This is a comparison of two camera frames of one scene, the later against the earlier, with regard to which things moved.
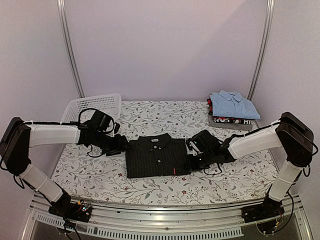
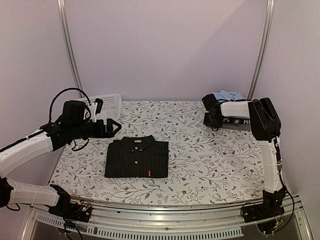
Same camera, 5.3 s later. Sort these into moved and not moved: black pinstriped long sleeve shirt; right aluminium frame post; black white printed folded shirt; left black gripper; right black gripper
Moved: black pinstriped long sleeve shirt; left black gripper; right black gripper
Not moved: black white printed folded shirt; right aluminium frame post
